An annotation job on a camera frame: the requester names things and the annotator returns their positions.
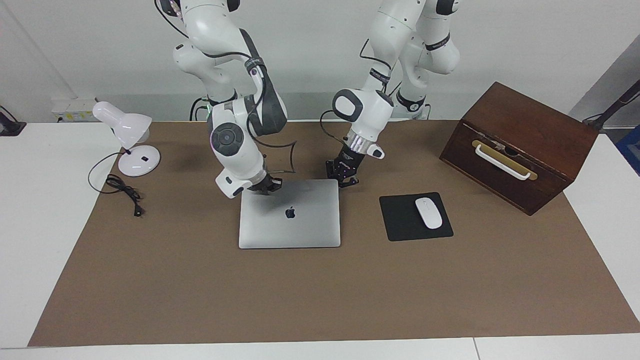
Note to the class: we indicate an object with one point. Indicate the dark brown wooden box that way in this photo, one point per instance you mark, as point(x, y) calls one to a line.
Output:
point(540, 125)

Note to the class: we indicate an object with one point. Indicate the white computer mouse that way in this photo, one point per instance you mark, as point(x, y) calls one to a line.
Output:
point(429, 214)

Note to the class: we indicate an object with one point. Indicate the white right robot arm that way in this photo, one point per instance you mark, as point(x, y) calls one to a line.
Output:
point(237, 150)

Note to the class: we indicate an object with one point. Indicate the black mouse pad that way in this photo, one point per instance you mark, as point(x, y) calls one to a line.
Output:
point(400, 220)

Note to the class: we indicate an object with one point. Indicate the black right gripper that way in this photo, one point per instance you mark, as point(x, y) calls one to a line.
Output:
point(264, 182)

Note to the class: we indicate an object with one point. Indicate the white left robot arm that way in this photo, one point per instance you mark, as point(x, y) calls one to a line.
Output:
point(370, 115)

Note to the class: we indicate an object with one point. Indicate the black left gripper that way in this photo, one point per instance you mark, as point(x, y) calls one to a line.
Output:
point(346, 162)

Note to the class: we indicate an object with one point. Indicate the black stand pole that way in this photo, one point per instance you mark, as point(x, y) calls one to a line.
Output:
point(617, 105)

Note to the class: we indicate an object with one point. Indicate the blue crate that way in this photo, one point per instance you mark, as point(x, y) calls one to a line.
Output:
point(631, 150)

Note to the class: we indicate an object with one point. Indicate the brown table mat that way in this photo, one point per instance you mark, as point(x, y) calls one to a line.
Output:
point(300, 300)

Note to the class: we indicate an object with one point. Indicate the grey laptop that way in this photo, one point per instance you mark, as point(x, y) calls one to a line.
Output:
point(300, 230)

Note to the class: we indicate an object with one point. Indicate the white desk lamp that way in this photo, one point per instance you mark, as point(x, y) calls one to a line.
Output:
point(125, 125)

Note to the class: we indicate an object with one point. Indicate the white power strip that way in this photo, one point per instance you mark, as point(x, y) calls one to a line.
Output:
point(70, 111)

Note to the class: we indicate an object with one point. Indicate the black clamp mount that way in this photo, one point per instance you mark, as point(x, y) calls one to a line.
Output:
point(10, 127)

